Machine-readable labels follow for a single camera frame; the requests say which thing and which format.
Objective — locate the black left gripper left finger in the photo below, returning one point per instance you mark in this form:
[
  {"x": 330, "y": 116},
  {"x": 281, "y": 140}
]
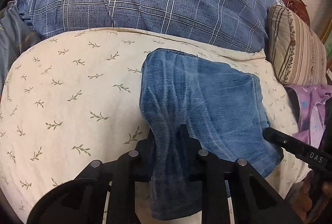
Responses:
[{"x": 134, "y": 166}]

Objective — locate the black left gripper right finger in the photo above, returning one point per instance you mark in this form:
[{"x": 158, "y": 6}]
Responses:
[{"x": 206, "y": 168}]

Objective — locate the blue denim pants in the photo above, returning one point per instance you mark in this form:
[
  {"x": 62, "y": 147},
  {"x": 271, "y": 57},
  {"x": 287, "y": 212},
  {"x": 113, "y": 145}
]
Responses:
[{"x": 220, "y": 106}]

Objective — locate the purple patterned cloth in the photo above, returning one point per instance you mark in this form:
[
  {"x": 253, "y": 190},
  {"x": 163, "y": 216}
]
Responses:
[{"x": 308, "y": 106}]

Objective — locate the cream leaf-print bedsheet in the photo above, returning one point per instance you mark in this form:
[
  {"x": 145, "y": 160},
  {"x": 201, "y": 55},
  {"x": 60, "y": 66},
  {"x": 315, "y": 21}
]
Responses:
[{"x": 74, "y": 98}]

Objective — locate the beige striped cushion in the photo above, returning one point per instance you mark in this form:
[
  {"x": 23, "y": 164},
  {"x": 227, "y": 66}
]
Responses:
[{"x": 295, "y": 51}]

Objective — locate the brown red cushion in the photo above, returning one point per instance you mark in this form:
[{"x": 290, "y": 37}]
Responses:
[{"x": 299, "y": 8}]

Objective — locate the grey blanket orange teal stitching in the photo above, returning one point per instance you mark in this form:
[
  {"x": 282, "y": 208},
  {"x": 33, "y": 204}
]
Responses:
[{"x": 15, "y": 38}]

